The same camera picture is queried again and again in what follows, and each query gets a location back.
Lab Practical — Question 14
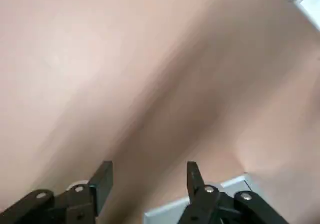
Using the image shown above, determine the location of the grey drawer cabinet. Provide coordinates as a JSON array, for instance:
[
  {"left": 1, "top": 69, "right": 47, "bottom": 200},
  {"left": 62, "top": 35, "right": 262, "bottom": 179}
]
[{"left": 143, "top": 172, "right": 263, "bottom": 224}]

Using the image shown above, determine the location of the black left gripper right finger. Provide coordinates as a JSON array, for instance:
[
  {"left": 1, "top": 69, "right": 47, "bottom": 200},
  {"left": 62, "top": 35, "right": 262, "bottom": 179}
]
[{"left": 174, "top": 160, "right": 289, "bottom": 224}]

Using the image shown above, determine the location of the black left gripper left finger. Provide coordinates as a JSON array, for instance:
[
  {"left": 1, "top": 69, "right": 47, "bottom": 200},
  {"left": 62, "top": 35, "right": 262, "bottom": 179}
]
[{"left": 0, "top": 160, "right": 114, "bottom": 224}]

